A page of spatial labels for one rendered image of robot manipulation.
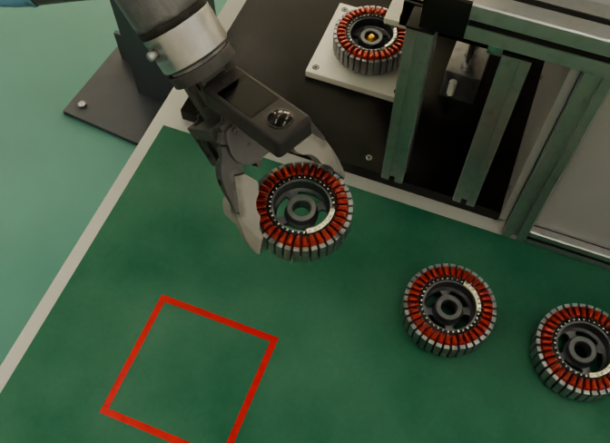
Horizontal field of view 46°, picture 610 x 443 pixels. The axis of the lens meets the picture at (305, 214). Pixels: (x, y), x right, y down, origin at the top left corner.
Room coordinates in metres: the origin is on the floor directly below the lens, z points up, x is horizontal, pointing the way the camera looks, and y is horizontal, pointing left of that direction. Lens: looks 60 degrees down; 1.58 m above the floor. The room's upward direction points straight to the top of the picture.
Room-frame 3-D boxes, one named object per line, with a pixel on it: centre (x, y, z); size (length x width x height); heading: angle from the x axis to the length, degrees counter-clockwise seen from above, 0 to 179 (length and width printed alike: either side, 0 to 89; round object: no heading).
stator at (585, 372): (0.28, -0.33, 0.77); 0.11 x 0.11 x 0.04
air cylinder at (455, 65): (0.70, -0.23, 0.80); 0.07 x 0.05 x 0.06; 159
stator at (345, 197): (0.40, 0.00, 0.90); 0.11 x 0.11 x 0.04
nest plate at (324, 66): (0.75, -0.10, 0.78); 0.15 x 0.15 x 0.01; 69
